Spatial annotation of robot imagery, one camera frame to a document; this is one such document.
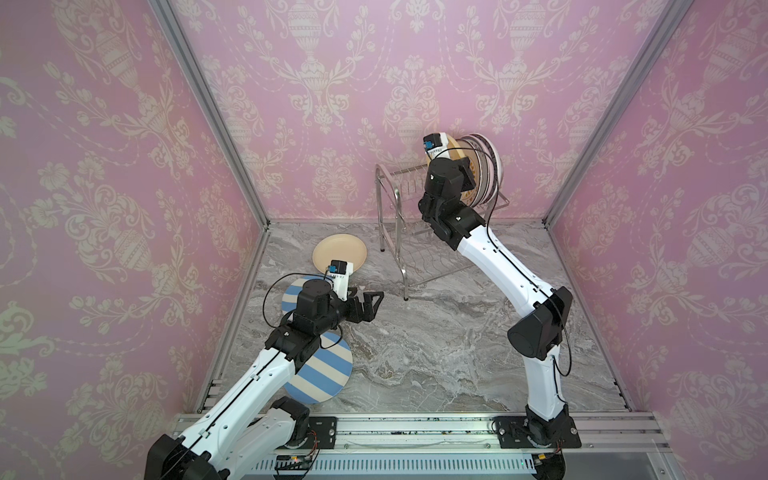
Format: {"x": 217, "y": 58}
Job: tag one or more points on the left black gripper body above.
{"x": 348, "y": 310}

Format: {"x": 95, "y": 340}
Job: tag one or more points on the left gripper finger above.
{"x": 368, "y": 313}
{"x": 374, "y": 297}

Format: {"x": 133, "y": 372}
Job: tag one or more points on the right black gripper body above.
{"x": 447, "y": 178}

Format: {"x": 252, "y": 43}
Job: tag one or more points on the yellow plate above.
{"x": 459, "y": 157}

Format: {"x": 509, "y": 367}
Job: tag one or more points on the sunburst pattern plate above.
{"x": 490, "y": 166}
{"x": 479, "y": 168}

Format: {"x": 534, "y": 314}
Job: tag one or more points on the petal pattern plate orange rim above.
{"x": 495, "y": 178}

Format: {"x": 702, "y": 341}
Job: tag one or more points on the blue striped plate front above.
{"x": 325, "y": 374}

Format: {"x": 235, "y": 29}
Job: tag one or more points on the blue striped plate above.
{"x": 290, "y": 295}
{"x": 325, "y": 374}

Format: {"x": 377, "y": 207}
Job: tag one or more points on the chrome wire dish rack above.
{"x": 420, "y": 257}

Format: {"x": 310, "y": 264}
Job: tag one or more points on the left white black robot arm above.
{"x": 249, "y": 422}

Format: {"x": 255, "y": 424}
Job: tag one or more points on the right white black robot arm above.
{"x": 543, "y": 309}

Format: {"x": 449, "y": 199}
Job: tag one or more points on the cream plate back left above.
{"x": 342, "y": 247}

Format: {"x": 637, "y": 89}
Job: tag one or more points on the blue striped plate rear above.
{"x": 290, "y": 295}

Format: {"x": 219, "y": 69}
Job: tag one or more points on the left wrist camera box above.
{"x": 340, "y": 271}

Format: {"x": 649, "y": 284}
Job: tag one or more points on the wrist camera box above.
{"x": 435, "y": 145}
{"x": 340, "y": 271}

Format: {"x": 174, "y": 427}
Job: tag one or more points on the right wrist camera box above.
{"x": 435, "y": 145}

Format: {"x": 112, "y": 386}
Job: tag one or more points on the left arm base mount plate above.
{"x": 314, "y": 432}

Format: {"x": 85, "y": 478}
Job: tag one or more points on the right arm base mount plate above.
{"x": 518, "y": 432}

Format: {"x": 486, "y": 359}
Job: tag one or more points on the right aluminium corner post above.
{"x": 665, "y": 26}

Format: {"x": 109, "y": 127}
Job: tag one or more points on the aluminium corner post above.
{"x": 665, "y": 26}
{"x": 203, "y": 94}

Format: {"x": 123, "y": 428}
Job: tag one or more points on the aluminium front rail frame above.
{"x": 462, "y": 446}

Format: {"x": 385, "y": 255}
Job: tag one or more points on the left aluminium corner post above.
{"x": 203, "y": 94}

